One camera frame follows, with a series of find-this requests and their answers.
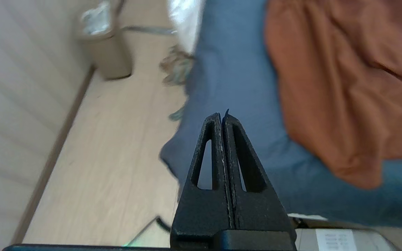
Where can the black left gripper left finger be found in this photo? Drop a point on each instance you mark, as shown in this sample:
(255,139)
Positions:
(204,202)

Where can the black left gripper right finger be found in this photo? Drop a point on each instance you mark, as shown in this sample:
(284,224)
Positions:
(257,205)

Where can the white printed label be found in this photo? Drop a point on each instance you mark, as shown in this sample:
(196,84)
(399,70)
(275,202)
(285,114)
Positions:
(336,240)

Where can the teal brown patterned slipper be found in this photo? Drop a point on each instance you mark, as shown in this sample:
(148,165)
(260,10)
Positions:
(176,66)
(177,114)

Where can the bed with blue sheet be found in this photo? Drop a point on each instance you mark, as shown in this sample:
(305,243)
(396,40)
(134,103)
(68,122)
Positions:
(236,69)

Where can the brown trash bin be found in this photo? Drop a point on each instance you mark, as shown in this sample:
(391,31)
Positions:
(108,52)

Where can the white pillow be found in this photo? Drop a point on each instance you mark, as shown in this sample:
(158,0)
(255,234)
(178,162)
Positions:
(185,21)

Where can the clear plastic bin liner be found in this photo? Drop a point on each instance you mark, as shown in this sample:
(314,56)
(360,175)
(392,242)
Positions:
(96,19)

